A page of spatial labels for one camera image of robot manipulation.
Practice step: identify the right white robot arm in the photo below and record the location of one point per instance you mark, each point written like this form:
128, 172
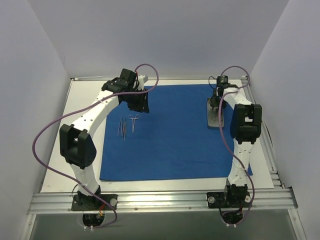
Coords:
245, 129

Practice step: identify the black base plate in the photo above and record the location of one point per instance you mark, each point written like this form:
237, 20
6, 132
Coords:
82, 202
223, 200

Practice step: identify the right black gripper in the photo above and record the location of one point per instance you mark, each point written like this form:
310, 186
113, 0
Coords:
214, 102

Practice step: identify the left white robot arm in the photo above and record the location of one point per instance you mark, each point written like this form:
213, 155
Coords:
76, 140

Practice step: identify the metal instrument tray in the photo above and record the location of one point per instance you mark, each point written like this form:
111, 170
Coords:
212, 115

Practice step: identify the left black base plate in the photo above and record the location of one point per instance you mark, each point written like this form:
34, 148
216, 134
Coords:
82, 202

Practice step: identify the steel tweezers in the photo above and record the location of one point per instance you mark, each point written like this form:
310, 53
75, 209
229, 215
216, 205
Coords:
125, 121
120, 127

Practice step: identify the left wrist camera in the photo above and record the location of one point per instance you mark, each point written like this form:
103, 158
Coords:
142, 79

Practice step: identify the blue surgical cloth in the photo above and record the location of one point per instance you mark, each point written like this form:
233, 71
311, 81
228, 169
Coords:
170, 142

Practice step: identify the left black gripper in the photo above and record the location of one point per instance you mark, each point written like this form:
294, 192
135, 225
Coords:
138, 100

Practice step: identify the front aluminium rail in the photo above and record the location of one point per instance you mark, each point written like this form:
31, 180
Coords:
160, 201

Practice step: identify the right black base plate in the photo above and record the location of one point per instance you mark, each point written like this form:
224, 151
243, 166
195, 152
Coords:
223, 200

